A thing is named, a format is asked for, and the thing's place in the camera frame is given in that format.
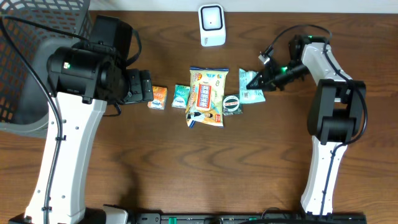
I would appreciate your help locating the green tissue packet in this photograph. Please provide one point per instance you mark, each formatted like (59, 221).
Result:
(181, 96)

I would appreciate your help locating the light green snack packet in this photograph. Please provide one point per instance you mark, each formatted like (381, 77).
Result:
(248, 96)

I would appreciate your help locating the orange snack packet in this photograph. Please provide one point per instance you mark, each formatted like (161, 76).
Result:
(160, 98)

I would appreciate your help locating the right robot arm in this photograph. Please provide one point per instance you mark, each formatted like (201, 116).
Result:
(337, 113)

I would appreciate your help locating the black round-logo snack packet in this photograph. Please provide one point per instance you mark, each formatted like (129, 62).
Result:
(231, 105)

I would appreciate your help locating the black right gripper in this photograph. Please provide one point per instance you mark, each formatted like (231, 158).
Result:
(268, 82)

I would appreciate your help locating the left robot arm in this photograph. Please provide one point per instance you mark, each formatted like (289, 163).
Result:
(85, 78)

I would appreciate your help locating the yellow snack bag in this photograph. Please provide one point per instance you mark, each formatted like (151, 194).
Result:
(206, 96)

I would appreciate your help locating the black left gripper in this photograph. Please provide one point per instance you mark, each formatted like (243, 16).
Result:
(146, 90)

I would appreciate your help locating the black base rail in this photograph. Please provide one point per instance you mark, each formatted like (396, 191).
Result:
(270, 216)

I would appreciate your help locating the dark grey plastic basket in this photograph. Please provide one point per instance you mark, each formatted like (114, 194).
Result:
(24, 109)

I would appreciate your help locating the white barcode scanner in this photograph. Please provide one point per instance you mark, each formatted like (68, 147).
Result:
(212, 25)

